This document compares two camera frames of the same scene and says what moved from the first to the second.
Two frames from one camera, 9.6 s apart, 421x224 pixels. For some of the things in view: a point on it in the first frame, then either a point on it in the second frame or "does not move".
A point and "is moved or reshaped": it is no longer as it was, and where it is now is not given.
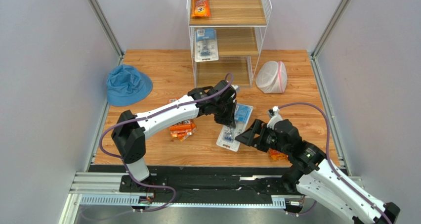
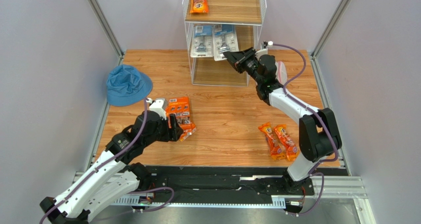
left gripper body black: x=225 y=115 to x=168 y=133
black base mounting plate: x=210 y=181 does not move
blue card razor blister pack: x=206 y=46 is moved or reshaped
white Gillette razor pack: x=227 y=137 to x=225 y=40
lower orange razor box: x=183 y=131 does not move
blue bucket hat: x=126 y=85 does not move
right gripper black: x=260 y=135 to x=241 y=61
